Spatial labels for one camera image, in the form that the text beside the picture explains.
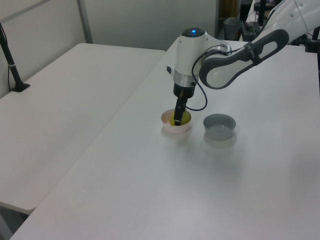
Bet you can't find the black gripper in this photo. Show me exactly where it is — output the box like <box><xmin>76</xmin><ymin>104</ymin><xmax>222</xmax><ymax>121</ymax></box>
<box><xmin>172</xmin><ymin>83</ymin><xmax>196</xmax><ymax>126</ymax></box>

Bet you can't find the green pear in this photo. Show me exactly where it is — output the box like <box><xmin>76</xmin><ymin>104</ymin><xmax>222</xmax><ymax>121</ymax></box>
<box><xmin>168</xmin><ymin>108</ymin><xmax>192</xmax><ymax>127</ymax></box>

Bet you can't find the pink bowl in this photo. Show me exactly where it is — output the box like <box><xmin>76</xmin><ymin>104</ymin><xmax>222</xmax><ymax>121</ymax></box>
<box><xmin>160</xmin><ymin>108</ymin><xmax>193</xmax><ymax>134</ymax></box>

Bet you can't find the grey bowl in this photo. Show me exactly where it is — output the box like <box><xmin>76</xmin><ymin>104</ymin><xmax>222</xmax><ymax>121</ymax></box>
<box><xmin>202</xmin><ymin>113</ymin><xmax>237</xmax><ymax>141</ymax></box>

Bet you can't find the grey waste bin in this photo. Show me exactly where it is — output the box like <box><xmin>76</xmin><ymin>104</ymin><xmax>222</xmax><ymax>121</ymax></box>
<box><xmin>223</xmin><ymin>17</ymin><xmax>243</xmax><ymax>41</ymax></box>

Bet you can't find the white side table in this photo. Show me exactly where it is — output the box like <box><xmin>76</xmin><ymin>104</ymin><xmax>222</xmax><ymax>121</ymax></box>
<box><xmin>0</xmin><ymin>42</ymin><xmax>167</xmax><ymax>215</ymax></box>

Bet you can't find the black pole with base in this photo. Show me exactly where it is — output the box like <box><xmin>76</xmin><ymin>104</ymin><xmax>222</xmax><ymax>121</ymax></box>
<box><xmin>0</xmin><ymin>21</ymin><xmax>31</xmax><ymax>93</ymax></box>

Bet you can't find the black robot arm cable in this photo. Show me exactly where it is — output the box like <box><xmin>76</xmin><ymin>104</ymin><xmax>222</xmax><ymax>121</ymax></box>
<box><xmin>186</xmin><ymin>45</ymin><xmax>249</xmax><ymax>112</ymax></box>

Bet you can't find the aluminium partition post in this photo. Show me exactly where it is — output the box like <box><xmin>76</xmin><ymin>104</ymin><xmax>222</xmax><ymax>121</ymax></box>
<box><xmin>75</xmin><ymin>0</ymin><xmax>94</xmax><ymax>45</ymax></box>

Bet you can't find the black camera stand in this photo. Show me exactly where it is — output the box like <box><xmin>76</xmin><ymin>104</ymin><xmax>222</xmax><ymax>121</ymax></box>
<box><xmin>302</xmin><ymin>23</ymin><xmax>320</xmax><ymax>54</ymax></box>

